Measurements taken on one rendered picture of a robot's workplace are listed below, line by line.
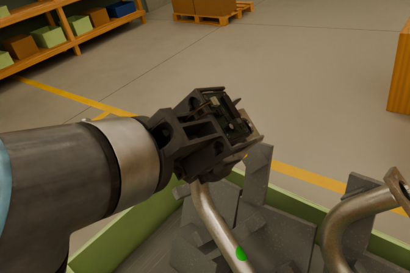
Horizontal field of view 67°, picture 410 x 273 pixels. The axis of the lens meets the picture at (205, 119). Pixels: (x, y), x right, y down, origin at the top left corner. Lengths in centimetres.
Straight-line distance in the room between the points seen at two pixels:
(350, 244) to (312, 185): 152
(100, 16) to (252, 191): 521
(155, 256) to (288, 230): 35
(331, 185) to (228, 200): 146
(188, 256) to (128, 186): 51
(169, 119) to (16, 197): 12
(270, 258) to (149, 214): 33
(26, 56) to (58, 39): 52
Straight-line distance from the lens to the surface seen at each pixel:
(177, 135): 24
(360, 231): 54
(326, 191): 204
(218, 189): 67
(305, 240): 60
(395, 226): 195
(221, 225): 50
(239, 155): 40
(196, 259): 70
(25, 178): 19
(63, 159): 20
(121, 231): 79
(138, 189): 24
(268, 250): 64
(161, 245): 82
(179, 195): 68
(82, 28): 545
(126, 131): 24
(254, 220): 60
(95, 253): 78
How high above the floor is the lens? 150
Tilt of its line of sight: 33 degrees down
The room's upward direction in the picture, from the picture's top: 12 degrees counter-clockwise
